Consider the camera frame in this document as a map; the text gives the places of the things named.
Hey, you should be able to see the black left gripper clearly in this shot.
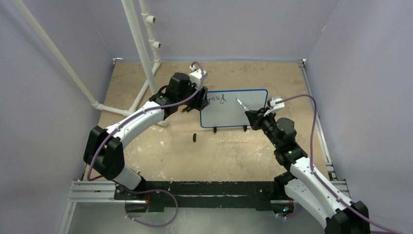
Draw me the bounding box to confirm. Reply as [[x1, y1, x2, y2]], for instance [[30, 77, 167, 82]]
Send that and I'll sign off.
[[177, 80, 207, 111]]

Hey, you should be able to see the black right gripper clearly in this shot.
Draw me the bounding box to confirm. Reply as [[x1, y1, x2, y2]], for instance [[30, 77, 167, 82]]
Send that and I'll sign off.
[[246, 106, 281, 148]]

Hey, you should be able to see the white marker pen black cap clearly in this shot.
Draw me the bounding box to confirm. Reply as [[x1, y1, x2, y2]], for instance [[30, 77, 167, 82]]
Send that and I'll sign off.
[[236, 98, 249, 112]]

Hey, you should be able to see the blue framed whiteboard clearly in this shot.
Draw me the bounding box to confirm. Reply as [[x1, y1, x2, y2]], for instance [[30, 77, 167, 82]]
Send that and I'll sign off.
[[200, 89, 268, 128]]

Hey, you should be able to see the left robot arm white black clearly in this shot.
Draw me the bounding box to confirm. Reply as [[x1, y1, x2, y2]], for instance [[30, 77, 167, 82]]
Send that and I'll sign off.
[[83, 69, 208, 199]]

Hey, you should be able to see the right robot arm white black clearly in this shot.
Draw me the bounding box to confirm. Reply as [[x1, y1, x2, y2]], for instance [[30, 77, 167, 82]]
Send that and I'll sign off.
[[245, 108, 371, 234]]

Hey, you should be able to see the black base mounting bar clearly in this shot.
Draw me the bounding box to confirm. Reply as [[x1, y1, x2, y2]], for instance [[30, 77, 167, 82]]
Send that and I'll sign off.
[[114, 173, 299, 216]]

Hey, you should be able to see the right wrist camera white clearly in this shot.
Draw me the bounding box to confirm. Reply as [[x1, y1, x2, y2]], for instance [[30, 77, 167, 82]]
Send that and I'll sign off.
[[263, 96, 285, 117]]

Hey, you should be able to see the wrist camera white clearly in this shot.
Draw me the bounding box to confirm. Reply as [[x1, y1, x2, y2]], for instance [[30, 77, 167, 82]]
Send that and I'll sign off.
[[188, 65, 202, 87], [263, 96, 285, 117]]

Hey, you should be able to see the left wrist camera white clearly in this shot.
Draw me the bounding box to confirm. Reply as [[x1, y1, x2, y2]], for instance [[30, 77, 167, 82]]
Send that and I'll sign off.
[[188, 65, 202, 87]]

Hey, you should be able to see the white PVC pipe frame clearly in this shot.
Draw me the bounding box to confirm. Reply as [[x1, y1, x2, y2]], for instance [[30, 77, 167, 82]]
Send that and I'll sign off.
[[12, 0, 162, 117]]

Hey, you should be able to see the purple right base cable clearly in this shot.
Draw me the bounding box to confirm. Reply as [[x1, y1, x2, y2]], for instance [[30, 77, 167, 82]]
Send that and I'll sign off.
[[275, 201, 304, 220]]

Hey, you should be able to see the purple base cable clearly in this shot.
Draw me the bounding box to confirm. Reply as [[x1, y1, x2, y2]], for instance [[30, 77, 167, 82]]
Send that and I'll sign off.
[[119, 185, 179, 228], [275, 201, 304, 220]]

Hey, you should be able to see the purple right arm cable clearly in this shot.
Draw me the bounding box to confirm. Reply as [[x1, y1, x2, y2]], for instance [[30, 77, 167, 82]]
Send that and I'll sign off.
[[276, 94, 404, 234]]

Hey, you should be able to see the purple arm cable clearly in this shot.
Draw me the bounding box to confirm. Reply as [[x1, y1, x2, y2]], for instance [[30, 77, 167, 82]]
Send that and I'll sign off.
[[276, 94, 404, 234], [86, 61, 207, 182]]

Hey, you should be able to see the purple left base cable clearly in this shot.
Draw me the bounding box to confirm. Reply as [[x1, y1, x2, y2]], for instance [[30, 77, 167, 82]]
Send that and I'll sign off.
[[119, 185, 179, 228]]

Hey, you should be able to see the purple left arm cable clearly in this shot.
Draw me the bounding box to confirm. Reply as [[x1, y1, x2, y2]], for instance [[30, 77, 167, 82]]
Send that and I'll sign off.
[[86, 61, 207, 182]]

